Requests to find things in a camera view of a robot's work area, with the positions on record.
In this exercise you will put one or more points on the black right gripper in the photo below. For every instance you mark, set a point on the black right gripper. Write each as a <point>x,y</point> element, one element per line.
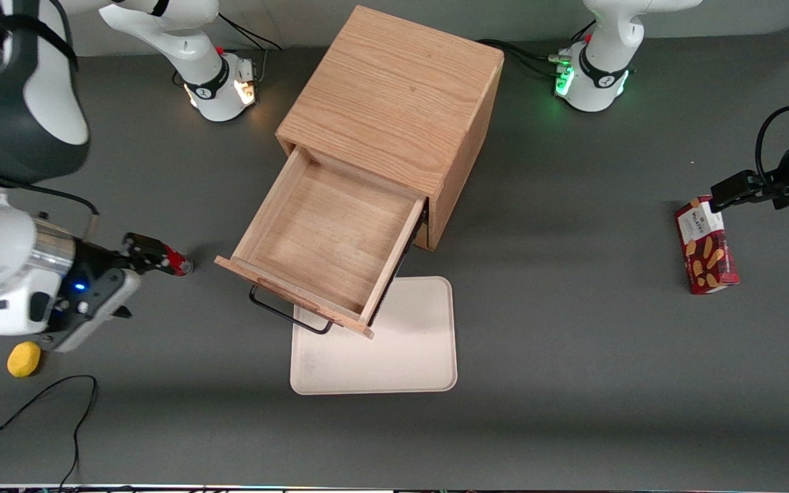
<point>95,260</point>

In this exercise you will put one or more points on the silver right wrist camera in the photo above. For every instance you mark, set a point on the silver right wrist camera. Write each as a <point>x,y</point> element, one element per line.
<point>100,308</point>

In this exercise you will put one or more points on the yellow lemon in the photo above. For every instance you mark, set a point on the yellow lemon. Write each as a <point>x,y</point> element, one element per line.
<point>24,359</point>

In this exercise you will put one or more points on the cream plastic tray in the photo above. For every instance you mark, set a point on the cream plastic tray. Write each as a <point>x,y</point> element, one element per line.
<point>408,342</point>

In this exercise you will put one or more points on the red Walkers cookie box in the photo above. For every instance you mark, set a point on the red Walkers cookie box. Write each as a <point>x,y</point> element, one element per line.
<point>706,253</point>

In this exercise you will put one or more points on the wooden drawer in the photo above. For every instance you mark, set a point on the wooden drawer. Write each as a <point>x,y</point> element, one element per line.
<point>422,238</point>
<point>326,233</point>

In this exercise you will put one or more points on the red plastic bottle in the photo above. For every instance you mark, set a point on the red plastic bottle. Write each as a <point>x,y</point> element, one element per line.
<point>181,263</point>

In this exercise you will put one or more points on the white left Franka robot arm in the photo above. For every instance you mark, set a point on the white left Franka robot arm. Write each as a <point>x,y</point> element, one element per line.
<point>603,41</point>

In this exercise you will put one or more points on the oak wooden drawer cabinet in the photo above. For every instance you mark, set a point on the oak wooden drawer cabinet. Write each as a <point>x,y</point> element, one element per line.
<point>394,89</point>

